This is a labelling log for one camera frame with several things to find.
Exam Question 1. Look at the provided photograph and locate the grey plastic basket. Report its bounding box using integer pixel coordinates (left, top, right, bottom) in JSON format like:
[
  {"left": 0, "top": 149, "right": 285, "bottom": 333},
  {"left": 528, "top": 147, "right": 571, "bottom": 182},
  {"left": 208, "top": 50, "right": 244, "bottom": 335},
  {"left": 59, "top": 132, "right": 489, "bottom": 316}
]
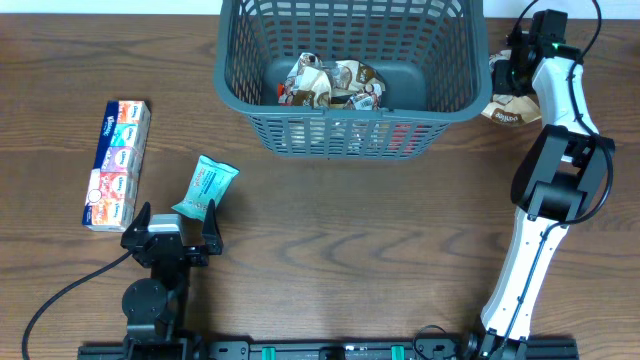
[{"left": 214, "top": 0, "right": 491, "bottom": 159}]

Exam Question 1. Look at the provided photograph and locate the white brown snack bag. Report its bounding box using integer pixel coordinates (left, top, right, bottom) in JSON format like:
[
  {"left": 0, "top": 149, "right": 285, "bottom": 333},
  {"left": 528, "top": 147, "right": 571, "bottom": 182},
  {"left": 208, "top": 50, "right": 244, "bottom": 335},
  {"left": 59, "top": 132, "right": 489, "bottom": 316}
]
[{"left": 278, "top": 53, "right": 332, "bottom": 108}]

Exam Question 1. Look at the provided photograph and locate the teal wet wipes pack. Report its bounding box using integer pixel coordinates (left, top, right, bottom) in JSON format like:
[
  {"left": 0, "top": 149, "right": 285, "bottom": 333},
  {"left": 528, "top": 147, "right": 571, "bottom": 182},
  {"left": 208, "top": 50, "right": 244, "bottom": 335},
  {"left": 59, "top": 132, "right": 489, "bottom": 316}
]
[{"left": 172, "top": 155, "right": 239, "bottom": 221}]

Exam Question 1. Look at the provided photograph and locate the beige snack bag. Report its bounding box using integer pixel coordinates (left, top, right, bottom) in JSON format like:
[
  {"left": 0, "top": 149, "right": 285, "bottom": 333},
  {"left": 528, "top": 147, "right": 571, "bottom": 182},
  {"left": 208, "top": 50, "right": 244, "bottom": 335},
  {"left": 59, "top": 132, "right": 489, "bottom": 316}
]
[{"left": 325, "top": 60, "right": 386, "bottom": 110}]

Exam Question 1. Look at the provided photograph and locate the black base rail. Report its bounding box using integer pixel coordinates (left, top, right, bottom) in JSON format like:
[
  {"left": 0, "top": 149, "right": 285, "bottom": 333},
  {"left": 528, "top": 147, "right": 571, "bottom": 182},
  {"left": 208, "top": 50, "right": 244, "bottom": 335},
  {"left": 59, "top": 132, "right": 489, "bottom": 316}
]
[{"left": 77, "top": 339, "right": 579, "bottom": 360}]

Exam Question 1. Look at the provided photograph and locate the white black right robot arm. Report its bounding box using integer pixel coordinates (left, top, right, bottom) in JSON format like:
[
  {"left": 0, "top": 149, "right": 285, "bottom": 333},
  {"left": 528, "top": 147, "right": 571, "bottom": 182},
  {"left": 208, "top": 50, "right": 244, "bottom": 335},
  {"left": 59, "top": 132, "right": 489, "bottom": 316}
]
[{"left": 459, "top": 9, "right": 615, "bottom": 359}]

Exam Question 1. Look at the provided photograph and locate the red spaghetti package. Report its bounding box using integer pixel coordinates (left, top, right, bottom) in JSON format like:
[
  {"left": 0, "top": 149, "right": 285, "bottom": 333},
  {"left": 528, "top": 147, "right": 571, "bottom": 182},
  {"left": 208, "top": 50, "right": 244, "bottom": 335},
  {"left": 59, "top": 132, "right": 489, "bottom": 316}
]
[{"left": 277, "top": 82, "right": 431, "bottom": 151}]

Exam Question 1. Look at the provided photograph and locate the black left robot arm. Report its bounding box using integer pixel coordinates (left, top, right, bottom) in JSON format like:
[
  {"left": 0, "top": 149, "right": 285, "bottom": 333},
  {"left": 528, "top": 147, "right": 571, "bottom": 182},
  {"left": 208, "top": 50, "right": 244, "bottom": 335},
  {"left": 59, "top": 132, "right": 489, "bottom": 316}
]
[{"left": 121, "top": 200, "right": 223, "bottom": 359}]

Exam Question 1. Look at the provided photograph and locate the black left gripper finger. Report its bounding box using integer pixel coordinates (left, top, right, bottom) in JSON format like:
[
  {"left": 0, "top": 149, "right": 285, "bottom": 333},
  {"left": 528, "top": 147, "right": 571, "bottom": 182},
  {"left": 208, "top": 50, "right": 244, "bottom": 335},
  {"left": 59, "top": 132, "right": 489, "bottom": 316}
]
[
  {"left": 201, "top": 199, "right": 221, "bottom": 249},
  {"left": 127, "top": 202, "right": 151, "bottom": 238}
]

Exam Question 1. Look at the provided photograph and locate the Kleenex tissue multipack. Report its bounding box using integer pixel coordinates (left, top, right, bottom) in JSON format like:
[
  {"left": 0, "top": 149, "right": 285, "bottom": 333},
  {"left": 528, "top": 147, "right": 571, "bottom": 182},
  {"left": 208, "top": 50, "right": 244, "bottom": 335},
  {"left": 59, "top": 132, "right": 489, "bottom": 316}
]
[{"left": 82, "top": 100, "right": 151, "bottom": 232}]

